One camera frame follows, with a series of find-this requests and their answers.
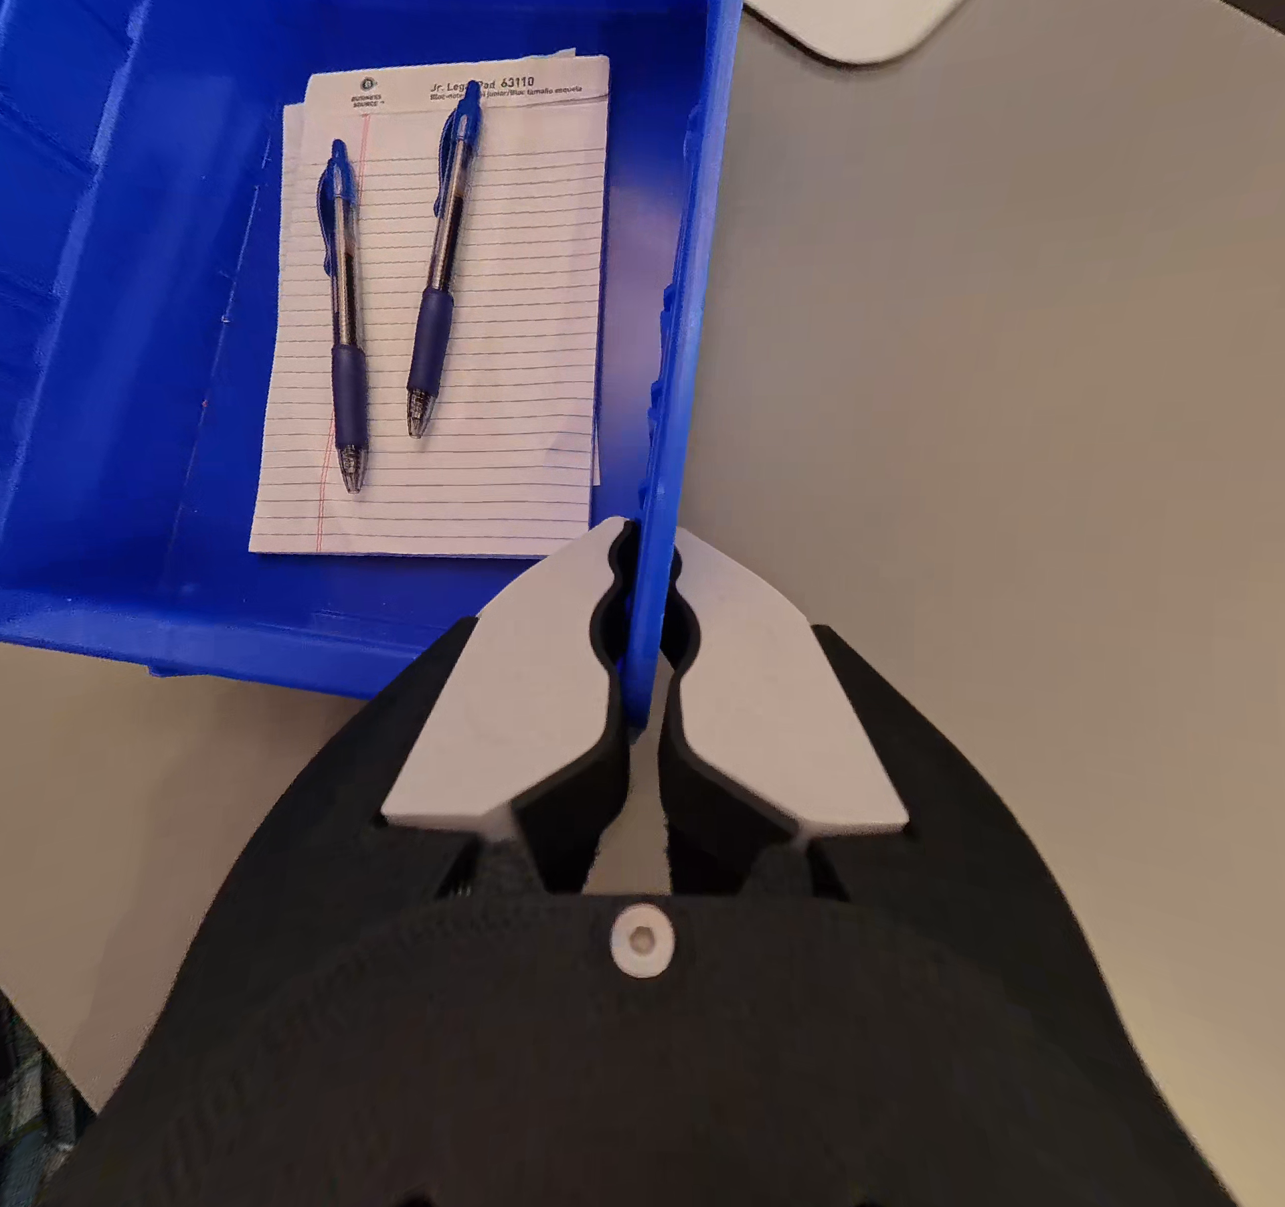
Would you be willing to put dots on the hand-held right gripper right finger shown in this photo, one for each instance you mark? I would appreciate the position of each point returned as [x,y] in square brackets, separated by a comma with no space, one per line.
[783,725]

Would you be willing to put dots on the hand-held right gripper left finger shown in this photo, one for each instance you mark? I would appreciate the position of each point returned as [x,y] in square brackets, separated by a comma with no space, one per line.
[502,706]

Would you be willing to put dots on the white lined legal pad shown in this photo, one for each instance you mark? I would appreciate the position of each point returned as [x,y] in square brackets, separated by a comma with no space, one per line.
[522,325]

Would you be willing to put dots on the blue retractable pen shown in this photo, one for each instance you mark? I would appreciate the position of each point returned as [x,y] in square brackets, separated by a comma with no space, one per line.
[437,304]
[346,325]

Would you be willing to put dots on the blue plastic bin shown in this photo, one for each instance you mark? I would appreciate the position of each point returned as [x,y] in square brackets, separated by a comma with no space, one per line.
[150,274]

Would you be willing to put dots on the lined paper sheet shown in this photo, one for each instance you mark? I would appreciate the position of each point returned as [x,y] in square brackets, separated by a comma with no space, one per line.
[293,138]

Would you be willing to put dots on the grey desk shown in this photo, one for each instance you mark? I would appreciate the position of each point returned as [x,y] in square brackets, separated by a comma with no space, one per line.
[954,375]

